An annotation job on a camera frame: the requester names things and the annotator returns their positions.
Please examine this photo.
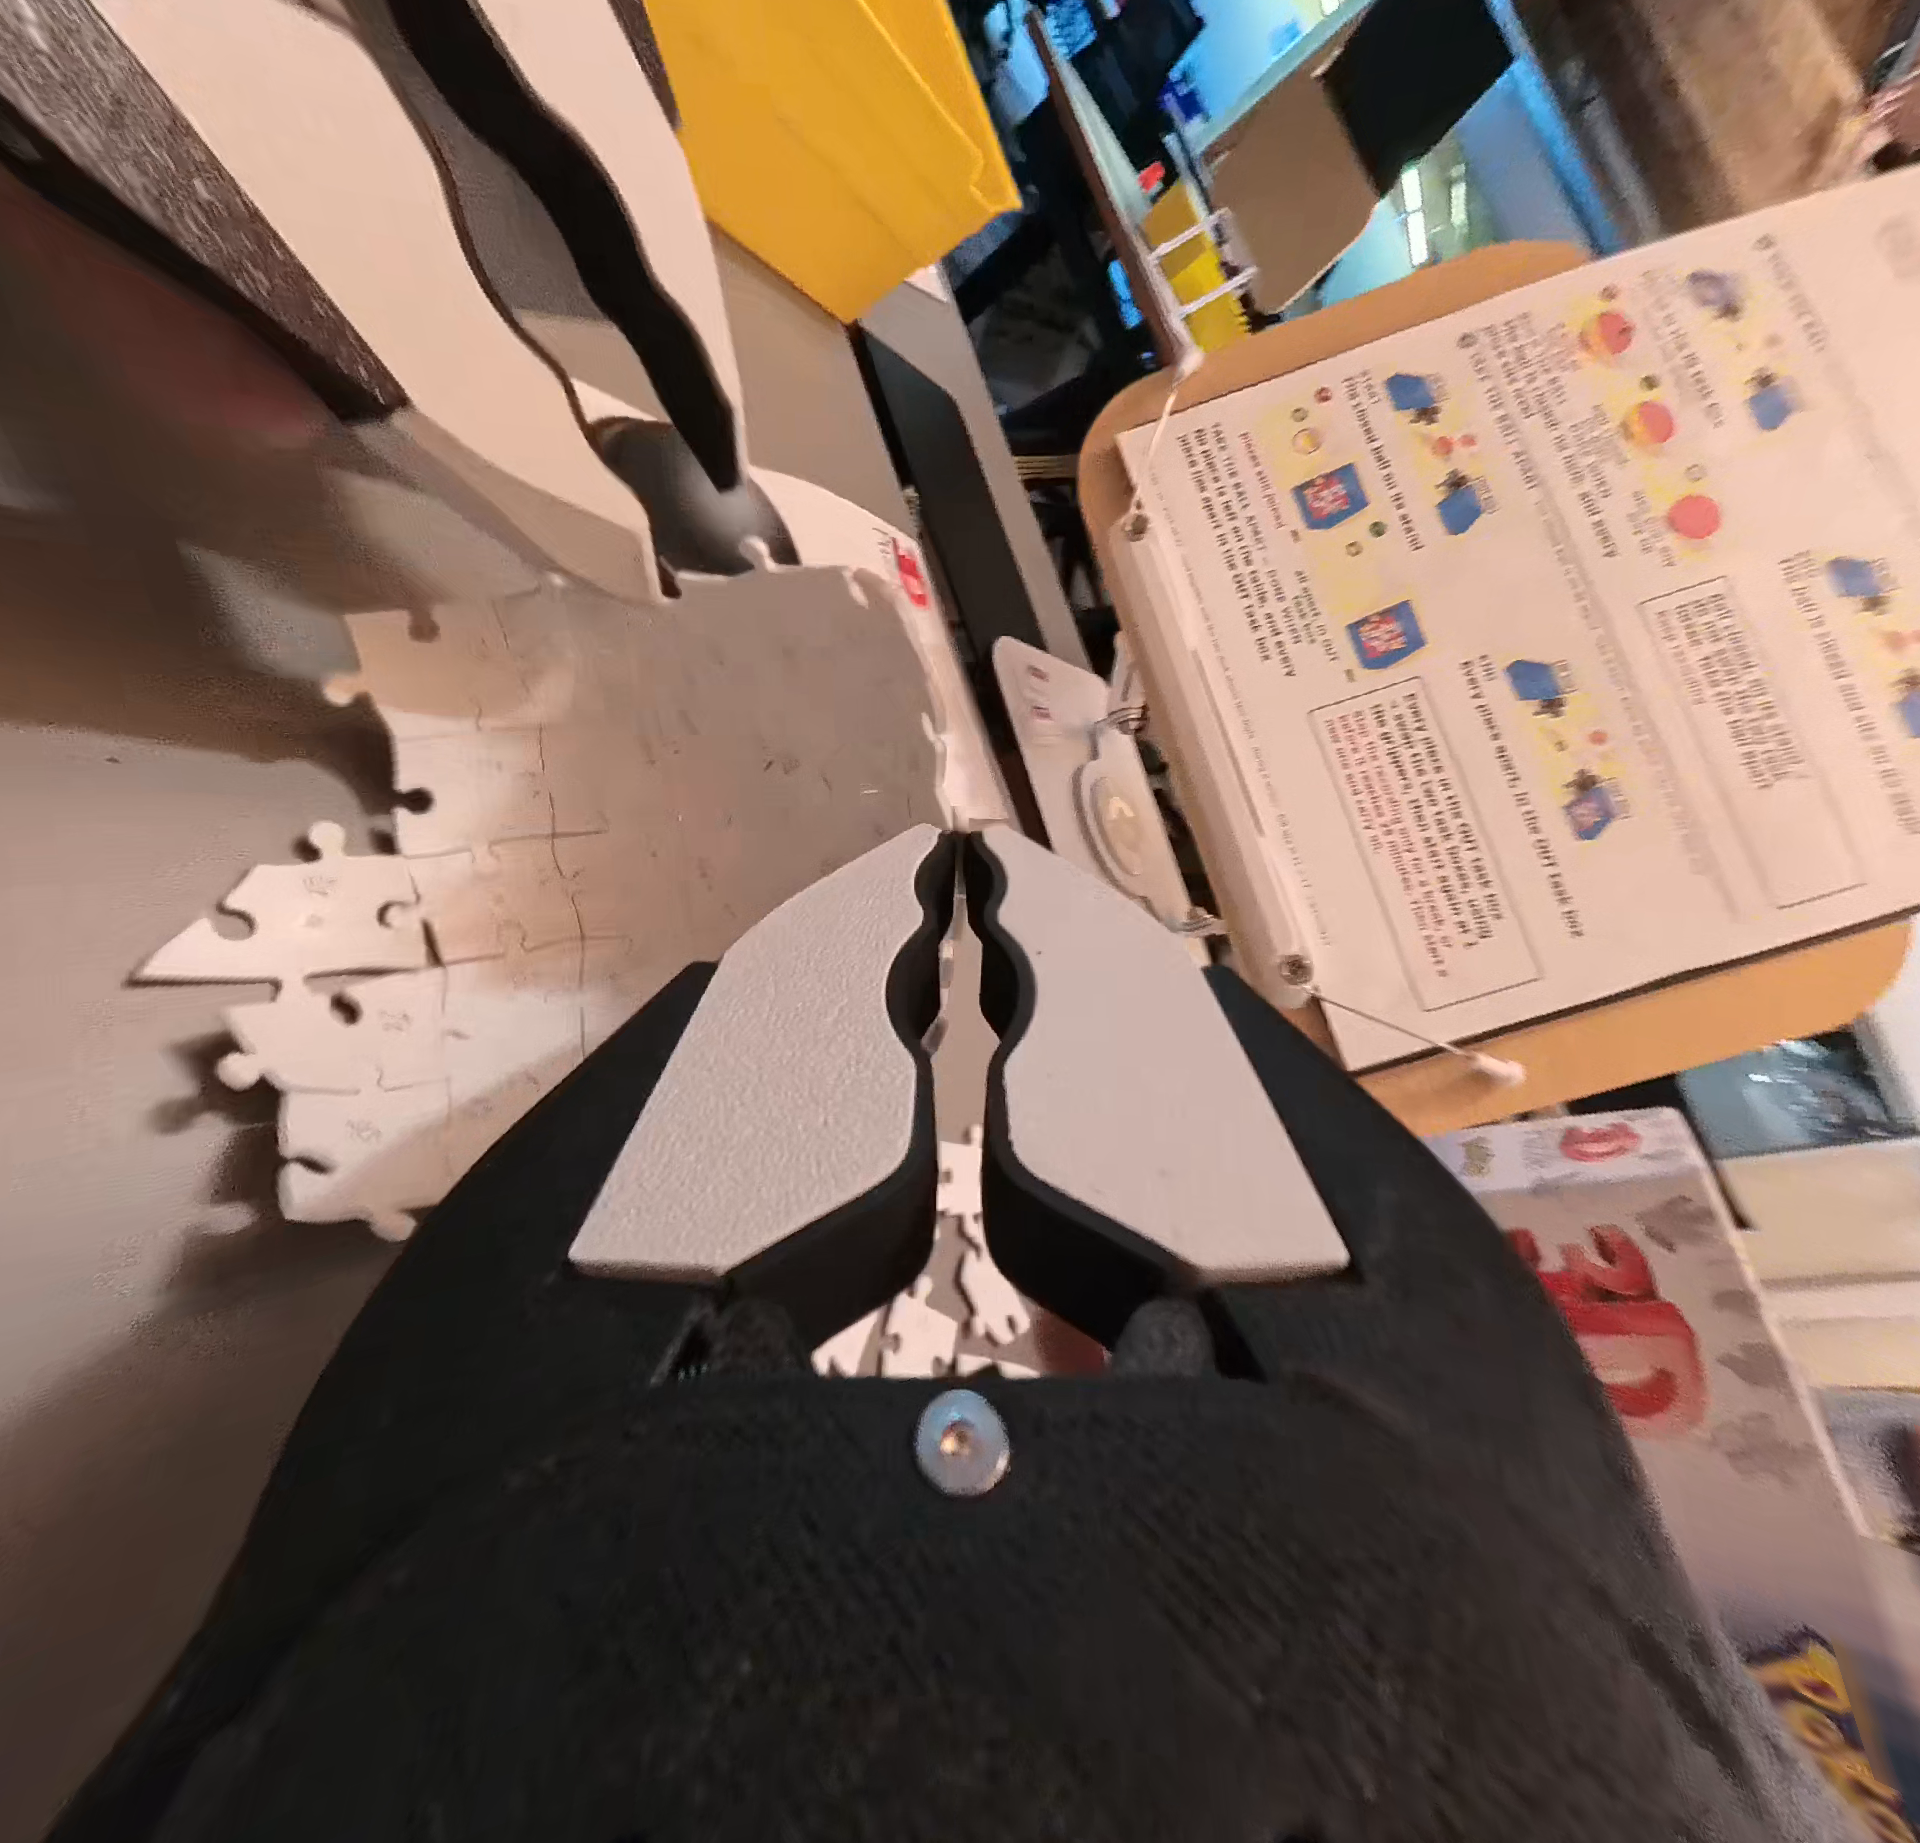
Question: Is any yellow plastic bin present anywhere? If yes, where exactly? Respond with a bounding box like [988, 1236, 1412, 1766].
[613, 0, 1025, 326]

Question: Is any brown clipboard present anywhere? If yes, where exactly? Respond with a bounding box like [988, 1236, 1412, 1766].
[1074, 237, 1920, 1144]

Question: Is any pile of white puzzle pieces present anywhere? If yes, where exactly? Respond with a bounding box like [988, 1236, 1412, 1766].
[813, 1124, 1122, 1384]

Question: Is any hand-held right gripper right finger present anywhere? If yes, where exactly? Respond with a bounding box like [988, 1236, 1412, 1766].
[960, 824, 1356, 1346]

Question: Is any printed paper instruction sheet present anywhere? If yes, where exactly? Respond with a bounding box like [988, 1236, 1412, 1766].
[750, 470, 1039, 832]

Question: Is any cardboard panel with black top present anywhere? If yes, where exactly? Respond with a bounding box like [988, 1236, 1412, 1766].
[1203, 0, 1519, 318]

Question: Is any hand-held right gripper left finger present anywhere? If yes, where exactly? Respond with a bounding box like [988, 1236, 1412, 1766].
[569, 824, 962, 1330]

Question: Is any white round button device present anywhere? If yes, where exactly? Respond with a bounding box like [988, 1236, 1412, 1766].
[990, 634, 1206, 934]

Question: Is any white partly built puzzle ball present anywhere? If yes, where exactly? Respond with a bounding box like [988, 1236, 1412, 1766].
[132, 560, 969, 1248]

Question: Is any black table frame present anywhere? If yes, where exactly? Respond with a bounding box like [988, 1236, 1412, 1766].
[851, 267, 1090, 682]

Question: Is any colourful puzzle box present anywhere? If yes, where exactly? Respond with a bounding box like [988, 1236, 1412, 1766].
[1421, 1106, 1920, 1843]

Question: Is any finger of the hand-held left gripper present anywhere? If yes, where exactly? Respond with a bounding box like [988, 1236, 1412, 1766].
[373, 0, 760, 502]
[81, 0, 677, 608]

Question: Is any white string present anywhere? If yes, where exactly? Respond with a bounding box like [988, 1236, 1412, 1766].
[1301, 958, 1528, 1090]

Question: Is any illustrated rules sheet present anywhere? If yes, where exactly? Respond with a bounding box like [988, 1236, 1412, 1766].
[1114, 165, 1920, 1078]

